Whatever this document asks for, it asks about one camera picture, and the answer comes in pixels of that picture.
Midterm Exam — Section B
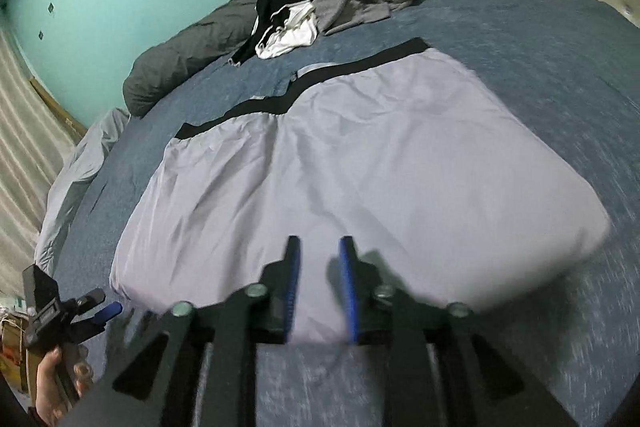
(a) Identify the dark grey rolled duvet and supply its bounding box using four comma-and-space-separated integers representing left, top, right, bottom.
122, 0, 505, 118

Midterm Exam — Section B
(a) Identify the white curtain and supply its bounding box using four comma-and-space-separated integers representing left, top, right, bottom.
0, 27, 81, 299

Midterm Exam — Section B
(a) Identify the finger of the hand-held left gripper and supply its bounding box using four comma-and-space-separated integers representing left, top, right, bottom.
87, 301, 124, 333
75, 288, 106, 316

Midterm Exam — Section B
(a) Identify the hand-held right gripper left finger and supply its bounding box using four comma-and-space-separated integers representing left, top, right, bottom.
62, 235, 303, 427

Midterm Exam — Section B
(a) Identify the brown cardboard box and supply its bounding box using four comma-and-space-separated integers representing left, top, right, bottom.
0, 311, 39, 394

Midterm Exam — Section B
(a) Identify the wooden frame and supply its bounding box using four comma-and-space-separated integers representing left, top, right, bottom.
30, 77, 89, 140

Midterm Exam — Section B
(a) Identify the grey jacket with black lining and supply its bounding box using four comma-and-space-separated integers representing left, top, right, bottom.
109, 38, 612, 344

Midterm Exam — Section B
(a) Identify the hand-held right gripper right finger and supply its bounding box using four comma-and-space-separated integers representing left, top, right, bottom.
338, 234, 578, 427

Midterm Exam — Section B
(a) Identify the person's left hand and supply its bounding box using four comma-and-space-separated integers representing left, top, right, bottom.
35, 348, 94, 426

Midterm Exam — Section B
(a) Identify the light grey sheet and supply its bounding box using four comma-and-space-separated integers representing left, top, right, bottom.
34, 108, 132, 268

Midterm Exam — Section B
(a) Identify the white garment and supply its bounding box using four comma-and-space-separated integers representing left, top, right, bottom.
255, 1, 320, 60

